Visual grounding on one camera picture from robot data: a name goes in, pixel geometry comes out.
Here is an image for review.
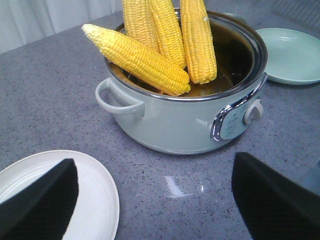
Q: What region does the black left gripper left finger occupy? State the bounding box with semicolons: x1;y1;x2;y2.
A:
0;158;79;240

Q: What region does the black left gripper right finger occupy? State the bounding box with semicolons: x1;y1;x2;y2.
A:
231;152;320;240

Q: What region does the yellow corn cob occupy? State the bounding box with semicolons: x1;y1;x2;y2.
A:
122;0;159;53
150;0;187;69
81;23;191;96
180;0;218;85

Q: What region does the white round plate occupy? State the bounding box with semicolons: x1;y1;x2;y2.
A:
0;149;120;240

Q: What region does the pale green electric cooking pot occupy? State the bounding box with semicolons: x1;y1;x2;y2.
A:
95;11;268;155

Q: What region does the pale green round plate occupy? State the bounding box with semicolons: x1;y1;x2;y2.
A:
256;28;320;86

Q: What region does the white pleated curtain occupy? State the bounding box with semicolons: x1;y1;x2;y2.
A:
0;0;122;53

